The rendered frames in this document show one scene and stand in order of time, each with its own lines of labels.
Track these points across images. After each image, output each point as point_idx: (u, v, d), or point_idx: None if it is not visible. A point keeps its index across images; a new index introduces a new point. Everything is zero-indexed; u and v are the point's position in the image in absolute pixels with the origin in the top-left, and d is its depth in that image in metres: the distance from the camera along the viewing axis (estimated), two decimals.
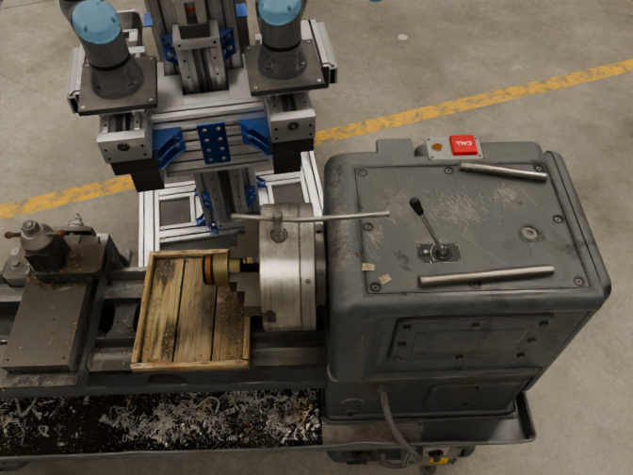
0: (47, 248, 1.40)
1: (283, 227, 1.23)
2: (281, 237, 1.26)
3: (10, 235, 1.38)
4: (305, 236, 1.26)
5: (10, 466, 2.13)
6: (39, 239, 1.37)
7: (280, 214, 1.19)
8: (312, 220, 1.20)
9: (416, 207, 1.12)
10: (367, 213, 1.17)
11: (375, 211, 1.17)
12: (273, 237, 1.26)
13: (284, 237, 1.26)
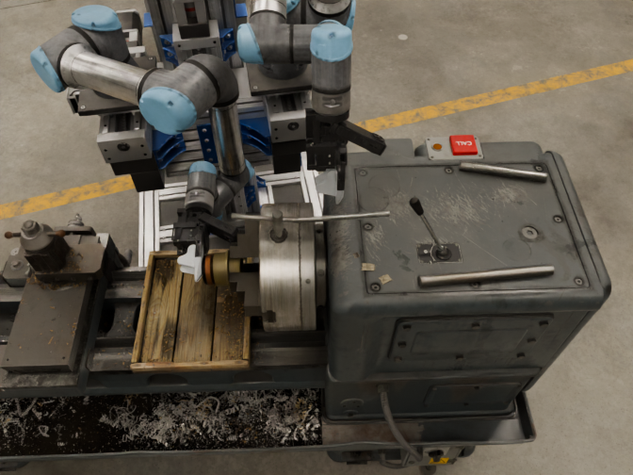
0: (47, 248, 1.40)
1: (283, 227, 1.23)
2: (281, 237, 1.26)
3: (10, 235, 1.38)
4: (305, 236, 1.26)
5: (10, 466, 2.13)
6: (39, 239, 1.37)
7: (280, 214, 1.19)
8: (312, 220, 1.20)
9: (416, 207, 1.12)
10: (367, 213, 1.17)
11: (375, 211, 1.17)
12: (273, 237, 1.26)
13: (284, 237, 1.26)
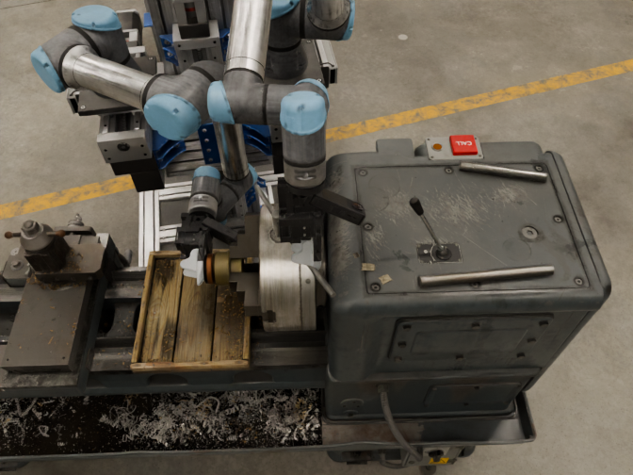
0: (47, 248, 1.40)
1: (278, 229, 1.23)
2: (277, 237, 1.26)
3: (10, 235, 1.38)
4: None
5: (10, 466, 2.13)
6: (39, 239, 1.37)
7: (277, 216, 1.19)
8: (291, 243, 1.17)
9: (416, 207, 1.12)
10: (322, 278, 1.09)
11: (327, 283, 1.08)
12: (273, 233, 1.27)
13: (278, 239, 1.26)
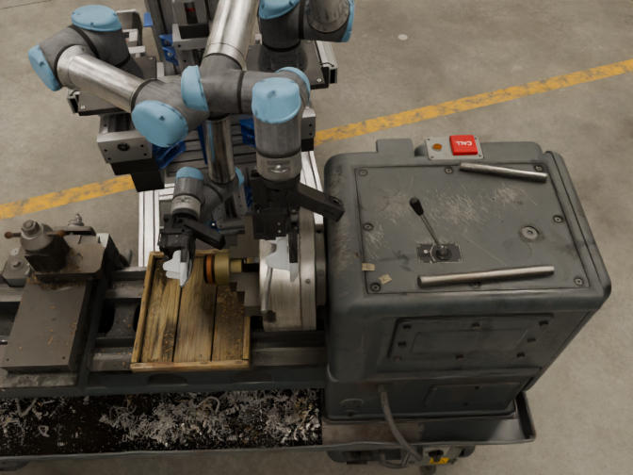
0: (47, 248, 1.40)
1: None
2: None
3: (10, 235, 1.38)
4: (305, 236, 1.26)
5: (10, 466, 2.13)
6: (39, 239, 1.37)
7: None
8: (270, 247, 1.16)
9: (416, 207, 1.12)
10: (267, 291, 1.08)
11: (267, 298, 1.07)
12: None
13: None
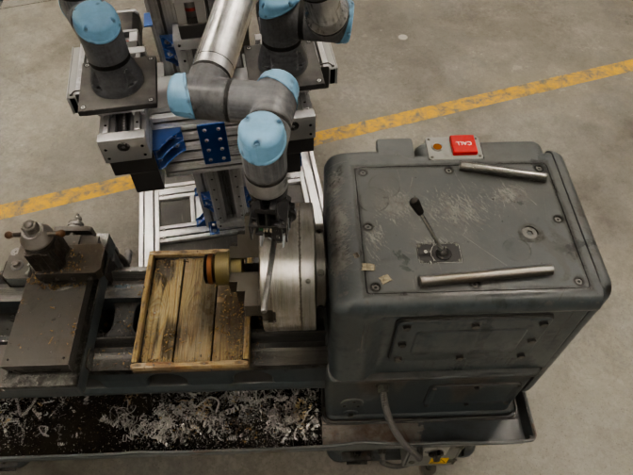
0: (47, 248, 1.40)
1: None
2: None
3: (10, 235, 1.38)
4: (305, 236, 1.26)
5: (10, 466, 2.13)
6: (39, 239, 1.37)
7: None
8: (270, 247, 1.16)
9: (416, 207, 1.12)
10: (267, 291, 1.08)
11: (267, 298, 1.07)
12: None
13: None
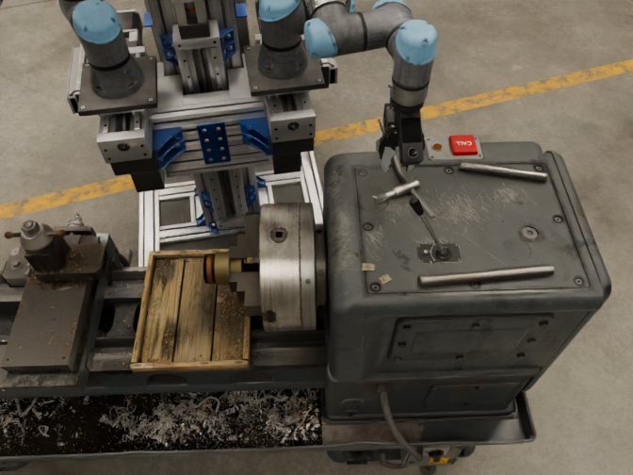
0: (47, 248, 1.40)
1: (397, 188, 1.31)
2: (383, 196, 1.30)
3: (10, 235, 1.38)
4: (305, 236, 1.26)
5: (10, 466, 2.13)
6: (39, 239, 1.37)
7: (415, 182, 1.32)
8: (397, 165, 1.36)
9: (416, 207, 1.12)
10: None
11: None
12: (275, 230, 1.27)
13: (274, 238, 1.26)
